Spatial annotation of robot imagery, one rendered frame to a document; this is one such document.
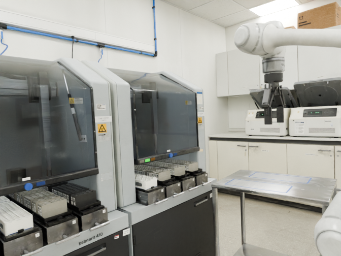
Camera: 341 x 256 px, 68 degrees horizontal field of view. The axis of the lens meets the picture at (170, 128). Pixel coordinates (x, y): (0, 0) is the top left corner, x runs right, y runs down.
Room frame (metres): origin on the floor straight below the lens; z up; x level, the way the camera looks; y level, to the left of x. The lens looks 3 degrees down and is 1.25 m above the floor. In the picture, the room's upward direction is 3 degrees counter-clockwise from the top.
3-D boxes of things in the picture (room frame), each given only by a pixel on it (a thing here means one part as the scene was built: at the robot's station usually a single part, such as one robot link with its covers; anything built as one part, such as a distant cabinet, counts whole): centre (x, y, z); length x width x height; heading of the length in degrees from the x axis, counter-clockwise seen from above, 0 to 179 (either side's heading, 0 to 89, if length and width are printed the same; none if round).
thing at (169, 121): (1.85, 0.18, 1.28); 0.61 x 0.51 x 0.63; 137
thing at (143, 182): (1.59, 0.24, 0.83); 0.30 x 0.10 x 0.06; 47
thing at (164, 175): (1.64, 0.06, 0.85); 0.12 x 0.02 x 0.06; 137
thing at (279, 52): (1.08, -0.44, 1.54); 0.13 x 0.11 x 0.16; 130
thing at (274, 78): (1.09, -0.45, 1.36); 0.08 x 0.07 x 0.09; 137
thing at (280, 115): (1.14, -0.50, 1.22); 0.03 x 0.01 x 0.07; 47
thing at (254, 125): (3.58, -1.45, 1.22); 0.62 x 0.56 x 0.64; 135
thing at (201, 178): (2.02, 0.02, 0.78); 0.73 x 0.14 x 0.09; 47
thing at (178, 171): (1.75, -0.04, 0.85); 0.12 x 0.02 x 0.06; 136
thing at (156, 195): (1.69, 0.33, 0.78); 0.73 x 0.14 x 0.09; 47
